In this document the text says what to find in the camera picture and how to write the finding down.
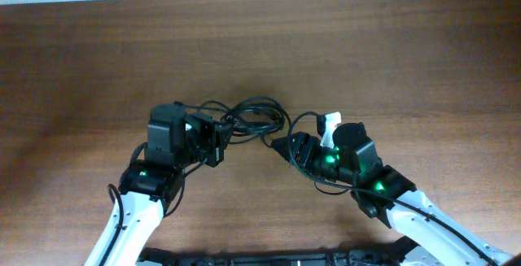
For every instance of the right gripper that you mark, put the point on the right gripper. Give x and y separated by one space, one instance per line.
306 160

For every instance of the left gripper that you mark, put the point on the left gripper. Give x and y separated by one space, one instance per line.
216 132

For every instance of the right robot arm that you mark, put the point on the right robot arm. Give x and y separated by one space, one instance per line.
346 158

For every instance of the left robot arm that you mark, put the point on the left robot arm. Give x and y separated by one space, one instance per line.
156 173

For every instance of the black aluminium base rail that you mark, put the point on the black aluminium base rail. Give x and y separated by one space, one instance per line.
404 251

